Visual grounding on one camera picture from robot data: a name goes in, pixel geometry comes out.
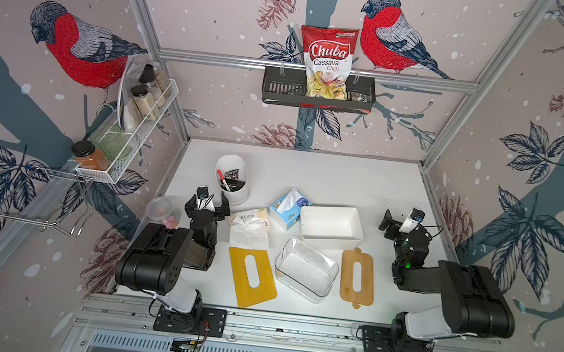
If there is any bamboo tissue box lid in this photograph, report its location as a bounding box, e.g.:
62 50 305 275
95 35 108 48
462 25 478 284
339 248 375 310

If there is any white plastic tissue box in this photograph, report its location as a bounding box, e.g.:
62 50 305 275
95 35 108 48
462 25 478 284
300 206 364 251

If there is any blue tissue paper pack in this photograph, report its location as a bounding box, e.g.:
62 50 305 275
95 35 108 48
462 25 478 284
269 188 312 230

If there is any clear plastic tissue box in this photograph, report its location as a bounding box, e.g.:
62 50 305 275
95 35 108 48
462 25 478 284
274 238 340 304

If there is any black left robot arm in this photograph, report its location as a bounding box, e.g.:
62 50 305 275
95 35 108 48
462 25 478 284
114 195 230 333

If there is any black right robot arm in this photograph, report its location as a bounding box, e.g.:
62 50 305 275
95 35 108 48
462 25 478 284
361 208 516 352

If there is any white tissue paper pack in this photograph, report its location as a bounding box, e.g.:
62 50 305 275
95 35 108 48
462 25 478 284
229 208 270 251

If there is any yellow tissue box lid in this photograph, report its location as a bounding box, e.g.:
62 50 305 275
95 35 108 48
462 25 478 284
229 247 277 309

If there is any clear plastic cup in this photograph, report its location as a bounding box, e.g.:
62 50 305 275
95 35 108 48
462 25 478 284
145 196 180 229

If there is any red marker pen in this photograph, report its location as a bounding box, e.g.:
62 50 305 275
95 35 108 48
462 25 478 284
217 170 230 192

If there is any white oval cup holder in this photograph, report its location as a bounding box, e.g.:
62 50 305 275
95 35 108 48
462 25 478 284
215 154 251 206

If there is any green item in bag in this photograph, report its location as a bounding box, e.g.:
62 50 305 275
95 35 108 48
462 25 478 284
89 124 131 164

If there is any orange spice jar black lid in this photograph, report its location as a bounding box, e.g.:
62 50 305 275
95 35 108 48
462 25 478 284
71 140 109 171

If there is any beige bottle black cap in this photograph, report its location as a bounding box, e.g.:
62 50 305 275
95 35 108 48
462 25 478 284
139 64 166 108
131 84 159 122

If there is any red Chuba chips bag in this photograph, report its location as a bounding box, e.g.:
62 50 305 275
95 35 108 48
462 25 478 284
301 25 359 101

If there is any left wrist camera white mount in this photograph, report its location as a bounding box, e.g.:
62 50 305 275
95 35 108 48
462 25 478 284
195 186 215 211

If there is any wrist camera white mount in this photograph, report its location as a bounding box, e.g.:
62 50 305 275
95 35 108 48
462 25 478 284
398 207 425 234
195 186 215 211

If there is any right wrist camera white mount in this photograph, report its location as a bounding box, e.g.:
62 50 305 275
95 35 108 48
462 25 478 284
398 207 425 234

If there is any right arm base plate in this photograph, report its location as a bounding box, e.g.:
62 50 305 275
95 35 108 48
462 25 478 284
355 325 434 352

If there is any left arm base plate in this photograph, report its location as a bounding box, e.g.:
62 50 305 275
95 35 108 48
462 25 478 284
152 306 227 338

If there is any white wire wall shelf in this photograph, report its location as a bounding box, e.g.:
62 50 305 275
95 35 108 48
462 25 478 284
76 55 179 185

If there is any aluminium front rail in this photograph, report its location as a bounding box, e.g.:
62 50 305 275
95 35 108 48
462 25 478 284
74 294 505 352

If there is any chrome wire rack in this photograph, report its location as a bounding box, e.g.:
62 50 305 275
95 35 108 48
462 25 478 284
0 163 95 238

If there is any black wall basket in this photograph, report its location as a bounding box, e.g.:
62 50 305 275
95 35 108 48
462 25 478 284
261 67 376 114

